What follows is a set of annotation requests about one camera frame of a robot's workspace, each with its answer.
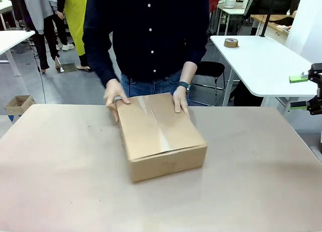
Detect brown cardboard shipping box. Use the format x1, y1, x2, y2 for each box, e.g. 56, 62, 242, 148
116, 92, 208, 184

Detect person's right forearm navy sleeve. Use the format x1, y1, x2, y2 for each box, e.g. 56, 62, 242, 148
83, 38, 119, 88

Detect person's bare left forearm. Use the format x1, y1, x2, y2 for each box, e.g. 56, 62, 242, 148
179, 61, 198, 85

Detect small open cardboard box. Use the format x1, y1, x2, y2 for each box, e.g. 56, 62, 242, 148
4, 95, 36, 116

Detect person's left hand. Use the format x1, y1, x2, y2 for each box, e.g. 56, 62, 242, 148
172, 85, 191, 119

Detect person's right hand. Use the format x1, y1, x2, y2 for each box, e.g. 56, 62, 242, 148
104, 79, 131, 122

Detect white table with metal legs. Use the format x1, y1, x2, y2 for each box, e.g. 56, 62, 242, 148
210, 35, 318, 112

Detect white board panel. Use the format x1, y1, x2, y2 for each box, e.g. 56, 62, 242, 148
285, 0, 322, 64

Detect wooden top table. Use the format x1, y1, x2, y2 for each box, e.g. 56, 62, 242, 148
250, 14, 295, 45

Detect black pole stand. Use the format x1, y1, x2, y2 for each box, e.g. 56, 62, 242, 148
259, 0, 277, 38

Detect brown packing tape roll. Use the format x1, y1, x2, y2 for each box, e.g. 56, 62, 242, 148
223, 37, 239, 48

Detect person in black jacket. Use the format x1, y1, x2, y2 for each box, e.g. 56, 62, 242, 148
248, 0, 301, 16

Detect black chair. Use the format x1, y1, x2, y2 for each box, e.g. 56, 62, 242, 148
188, 61, 226, 107

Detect white shelf table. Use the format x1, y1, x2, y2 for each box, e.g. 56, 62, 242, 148
216, 3, 252, 36

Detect dark wristwatch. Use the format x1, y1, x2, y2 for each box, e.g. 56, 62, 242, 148
177, 81, 192, 91

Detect person in navy shirt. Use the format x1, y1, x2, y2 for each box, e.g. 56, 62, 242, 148
82, 0, 211, 98

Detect person with white sneakers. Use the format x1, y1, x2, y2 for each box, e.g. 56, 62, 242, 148
55, 0, 75, 52

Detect person in grey cardigan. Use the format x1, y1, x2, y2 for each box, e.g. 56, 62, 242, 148
21, 0, 63, 74

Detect white desk with grey leg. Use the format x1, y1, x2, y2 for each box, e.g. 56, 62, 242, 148
0, 30, 36, 78

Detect black floor cable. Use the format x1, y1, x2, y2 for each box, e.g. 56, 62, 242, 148
32, 40, 48, 104

